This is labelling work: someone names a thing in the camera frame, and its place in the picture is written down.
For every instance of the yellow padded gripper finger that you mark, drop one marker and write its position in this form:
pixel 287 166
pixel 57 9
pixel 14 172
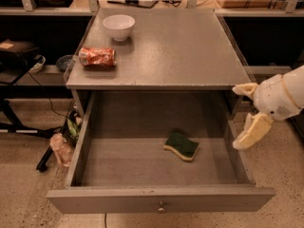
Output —
pixel 247 90
pixel 255 128

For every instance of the dark bowl on shelf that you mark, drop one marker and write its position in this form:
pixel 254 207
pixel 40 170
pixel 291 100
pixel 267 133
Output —
pixel 64 62

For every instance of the metal drawer knob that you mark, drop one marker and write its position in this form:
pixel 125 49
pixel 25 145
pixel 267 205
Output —
pixel 161 209

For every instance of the green yellow sponge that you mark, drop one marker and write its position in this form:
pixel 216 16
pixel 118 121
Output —
pixel 181 146

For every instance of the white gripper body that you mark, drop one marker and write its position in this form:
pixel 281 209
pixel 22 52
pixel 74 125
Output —
pixel 273 95

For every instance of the clear plastic bottle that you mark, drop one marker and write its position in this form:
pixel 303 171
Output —
pixel 62 149

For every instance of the black bag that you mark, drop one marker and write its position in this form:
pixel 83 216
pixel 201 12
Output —
pixel 17 54

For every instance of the grey cabinet counter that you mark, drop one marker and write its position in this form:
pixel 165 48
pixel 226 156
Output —
pixel 169 49

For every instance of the white bowl on shelf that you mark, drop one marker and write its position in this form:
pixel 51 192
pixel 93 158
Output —
pixel 39 65

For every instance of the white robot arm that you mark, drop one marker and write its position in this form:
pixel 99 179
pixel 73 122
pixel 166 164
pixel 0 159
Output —
pixel 275 99

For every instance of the grey open drawer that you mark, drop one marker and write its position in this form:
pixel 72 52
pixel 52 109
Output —
pixel 120 165

